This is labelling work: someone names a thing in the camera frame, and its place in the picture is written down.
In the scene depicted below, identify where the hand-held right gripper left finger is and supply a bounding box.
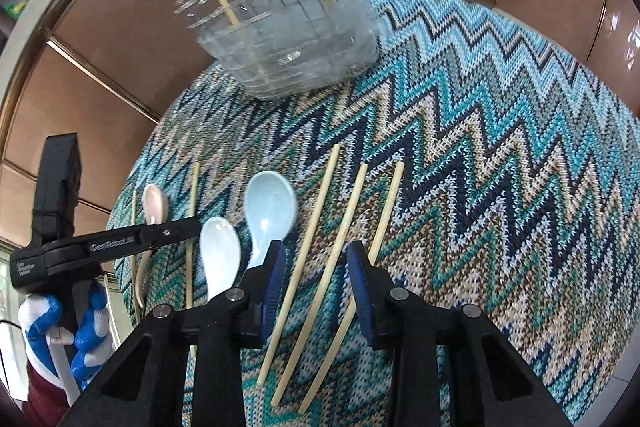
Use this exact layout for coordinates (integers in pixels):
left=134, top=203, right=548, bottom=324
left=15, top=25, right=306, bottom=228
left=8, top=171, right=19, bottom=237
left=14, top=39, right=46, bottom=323
left=57, top=239, right=287, bottom=427

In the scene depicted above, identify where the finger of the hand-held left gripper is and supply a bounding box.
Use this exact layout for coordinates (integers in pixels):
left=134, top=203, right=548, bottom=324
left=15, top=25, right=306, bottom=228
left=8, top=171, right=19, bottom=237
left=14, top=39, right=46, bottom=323
left=87, top=217, right=201, bottom=264

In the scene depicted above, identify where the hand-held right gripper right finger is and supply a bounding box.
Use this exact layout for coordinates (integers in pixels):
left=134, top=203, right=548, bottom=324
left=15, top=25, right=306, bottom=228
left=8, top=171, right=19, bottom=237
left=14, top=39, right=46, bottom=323
left=346, top=240, right=568, bottom=427

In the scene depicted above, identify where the pink ceramic spoon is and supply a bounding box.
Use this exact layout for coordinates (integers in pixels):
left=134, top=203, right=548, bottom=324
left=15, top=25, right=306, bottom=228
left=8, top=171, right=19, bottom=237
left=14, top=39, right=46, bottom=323
left=134, top=184, right=168, bottom=308

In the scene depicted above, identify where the white ceramic spoon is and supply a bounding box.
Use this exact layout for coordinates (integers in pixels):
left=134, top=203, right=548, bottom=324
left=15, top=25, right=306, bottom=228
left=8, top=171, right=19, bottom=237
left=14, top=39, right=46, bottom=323
left=199, top=217, right=244, bottom=303

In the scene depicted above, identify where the light blue ceramic spoon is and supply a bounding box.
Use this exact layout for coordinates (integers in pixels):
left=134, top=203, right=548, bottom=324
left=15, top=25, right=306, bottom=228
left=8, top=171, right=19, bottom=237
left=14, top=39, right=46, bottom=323
left=241, top=171, right=299, bottom=270

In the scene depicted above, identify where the clear plastic utensil holder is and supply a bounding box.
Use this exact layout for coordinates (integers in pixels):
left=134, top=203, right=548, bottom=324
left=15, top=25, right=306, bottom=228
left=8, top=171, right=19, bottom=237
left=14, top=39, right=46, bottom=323
left=172, top=0, right=379, bottom=100

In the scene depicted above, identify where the person's left forearm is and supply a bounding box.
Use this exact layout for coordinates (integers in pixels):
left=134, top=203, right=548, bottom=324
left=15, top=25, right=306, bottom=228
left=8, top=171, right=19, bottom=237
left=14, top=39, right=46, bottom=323
left=25, top=354, right=71, bottom=420

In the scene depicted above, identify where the person's left hand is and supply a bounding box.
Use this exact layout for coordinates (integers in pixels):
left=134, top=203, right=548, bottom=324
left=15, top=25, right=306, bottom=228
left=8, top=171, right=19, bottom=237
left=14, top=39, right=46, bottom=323
left=19, top=282, right=110, bottom=390

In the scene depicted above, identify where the brown glossy cabinet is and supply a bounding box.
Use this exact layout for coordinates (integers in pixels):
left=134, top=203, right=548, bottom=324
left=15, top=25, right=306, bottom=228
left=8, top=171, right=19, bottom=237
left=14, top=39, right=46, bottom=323
left=0, top=0, right=640, bottom=258

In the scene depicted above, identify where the zigzag knitted cloth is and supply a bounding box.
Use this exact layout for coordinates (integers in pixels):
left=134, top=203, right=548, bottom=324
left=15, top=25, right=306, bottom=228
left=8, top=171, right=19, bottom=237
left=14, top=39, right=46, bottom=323
left=105, top=0, right=640, bottom=427

